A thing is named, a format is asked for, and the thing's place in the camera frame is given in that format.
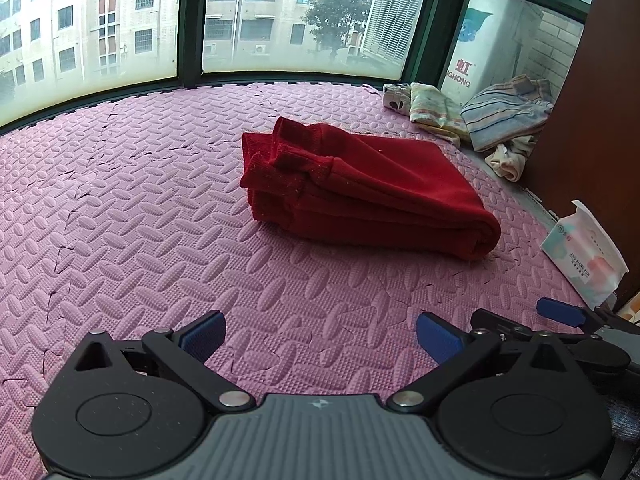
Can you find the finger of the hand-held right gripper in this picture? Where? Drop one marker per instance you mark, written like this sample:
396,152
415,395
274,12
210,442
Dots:
590,350
560,310

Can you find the pink foam mat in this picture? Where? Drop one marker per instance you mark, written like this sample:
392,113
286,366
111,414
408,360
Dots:
150,235

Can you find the white louvred vent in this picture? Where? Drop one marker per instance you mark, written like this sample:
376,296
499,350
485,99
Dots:
395,20

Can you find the tissue packet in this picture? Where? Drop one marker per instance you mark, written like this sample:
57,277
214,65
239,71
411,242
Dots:
582,255

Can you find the dark green window frame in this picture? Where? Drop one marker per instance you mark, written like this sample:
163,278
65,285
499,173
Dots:
192,20

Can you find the green tree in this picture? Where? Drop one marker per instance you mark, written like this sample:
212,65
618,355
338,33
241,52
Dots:
340,6

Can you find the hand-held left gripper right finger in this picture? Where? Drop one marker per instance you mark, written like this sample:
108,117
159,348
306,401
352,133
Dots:
440,337

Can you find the yellow floral cloth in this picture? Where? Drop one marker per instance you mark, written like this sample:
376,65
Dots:
435,112

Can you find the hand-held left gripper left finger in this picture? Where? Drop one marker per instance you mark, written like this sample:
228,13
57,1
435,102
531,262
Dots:
202,336

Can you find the red pants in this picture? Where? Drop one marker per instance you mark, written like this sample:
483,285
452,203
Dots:
375,190

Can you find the white patterned cloth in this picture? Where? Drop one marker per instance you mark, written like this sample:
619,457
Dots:
397,96

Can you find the brown wooden wardrobe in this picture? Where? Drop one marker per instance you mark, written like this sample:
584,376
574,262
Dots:
600,110

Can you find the striped folded shirt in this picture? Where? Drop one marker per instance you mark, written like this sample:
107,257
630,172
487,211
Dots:
505,110

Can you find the grey knit cloth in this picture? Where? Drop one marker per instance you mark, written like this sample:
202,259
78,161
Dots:
622,412

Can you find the white printed carton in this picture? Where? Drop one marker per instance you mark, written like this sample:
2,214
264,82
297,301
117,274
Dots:
472,45

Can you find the cream crumpled cloth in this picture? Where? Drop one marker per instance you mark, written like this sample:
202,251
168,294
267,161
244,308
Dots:
507,159

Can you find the apartment building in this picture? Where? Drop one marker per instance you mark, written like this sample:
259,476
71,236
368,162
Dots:
100,10

